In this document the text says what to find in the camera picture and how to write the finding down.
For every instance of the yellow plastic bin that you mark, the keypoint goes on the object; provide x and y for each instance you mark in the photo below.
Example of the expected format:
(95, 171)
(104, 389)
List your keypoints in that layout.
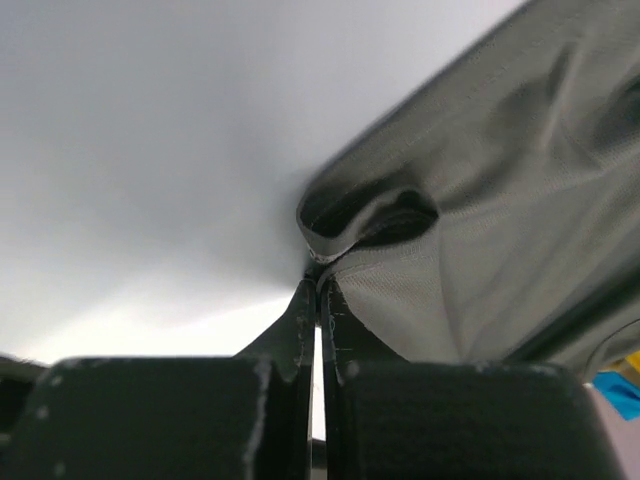
(630, 365)

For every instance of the blue t-shirt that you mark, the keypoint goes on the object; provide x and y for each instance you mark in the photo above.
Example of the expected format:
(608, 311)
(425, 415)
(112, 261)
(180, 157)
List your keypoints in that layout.
(621, 394)

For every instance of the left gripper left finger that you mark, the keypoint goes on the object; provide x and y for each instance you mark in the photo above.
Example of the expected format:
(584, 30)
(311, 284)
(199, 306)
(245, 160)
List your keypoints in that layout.
(240, 417)

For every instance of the dark grey t-shirt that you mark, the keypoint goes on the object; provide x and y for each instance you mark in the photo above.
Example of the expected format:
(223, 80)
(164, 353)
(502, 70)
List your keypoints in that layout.
(495, 214)

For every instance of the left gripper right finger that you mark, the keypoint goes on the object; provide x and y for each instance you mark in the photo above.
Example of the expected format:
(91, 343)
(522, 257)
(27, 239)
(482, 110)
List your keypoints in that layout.
(387, 418)

